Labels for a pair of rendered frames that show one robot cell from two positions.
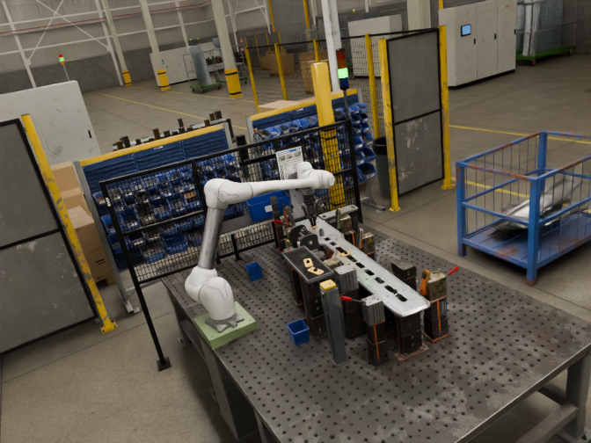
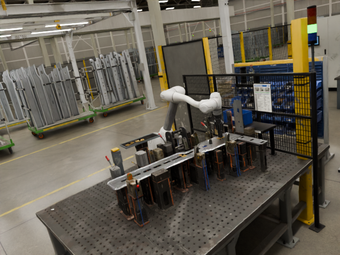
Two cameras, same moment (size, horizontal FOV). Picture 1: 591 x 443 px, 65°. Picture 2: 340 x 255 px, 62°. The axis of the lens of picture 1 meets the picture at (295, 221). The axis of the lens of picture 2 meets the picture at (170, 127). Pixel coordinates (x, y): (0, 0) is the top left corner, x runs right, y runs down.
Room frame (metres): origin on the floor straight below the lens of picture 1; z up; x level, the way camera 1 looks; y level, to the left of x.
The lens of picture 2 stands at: (1.89, -2.56, 1.96)
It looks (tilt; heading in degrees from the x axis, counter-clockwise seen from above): 16 degrees down; 77
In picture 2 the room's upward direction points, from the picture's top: 10 degrees counter-clockwise
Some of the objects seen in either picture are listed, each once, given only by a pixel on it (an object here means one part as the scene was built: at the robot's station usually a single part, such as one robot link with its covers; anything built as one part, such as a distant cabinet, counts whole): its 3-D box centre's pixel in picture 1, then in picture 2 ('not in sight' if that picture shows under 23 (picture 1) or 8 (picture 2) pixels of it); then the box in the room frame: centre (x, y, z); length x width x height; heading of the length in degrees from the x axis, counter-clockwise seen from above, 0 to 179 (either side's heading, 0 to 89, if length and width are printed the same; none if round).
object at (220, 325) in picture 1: (225, 317); not in sight; (2.36, 0.51, 0.79); 0.22 x 0.18 x 0.06; 37
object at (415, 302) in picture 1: (348, 255); (181, 157); (2.46, -0.28, 1.00); 1.38 x 0.22 x 0.02; 18
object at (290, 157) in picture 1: (291, 167); (262, 97); (3.48, -0.04, 1.30); 0.23 x 0.02 x 0.31; 108
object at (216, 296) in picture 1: (218, 296); (155, 141); (2.38, 0.52, 0.92); 0.18 x 0.16 x 0.22; 39
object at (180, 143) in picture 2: (310, 265); (179, 152); (2.51, -0.04, 0.94); 0.18 x 0.13 x 0.49; 18
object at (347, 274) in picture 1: (349, 301); (144, 173); (2.12, -0.21, 0.90); 0.13 x 0.10 x 0.41; 108
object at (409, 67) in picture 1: (417, 120); not in sight; (5.52, -1.65, 1.00); 1.04 x 0.14 x 2.00; 117
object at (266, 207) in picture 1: (268, 205); (237, 116); (3.28, 0.18, 1.09); 0.30 x 0.17 x 0.13; 103
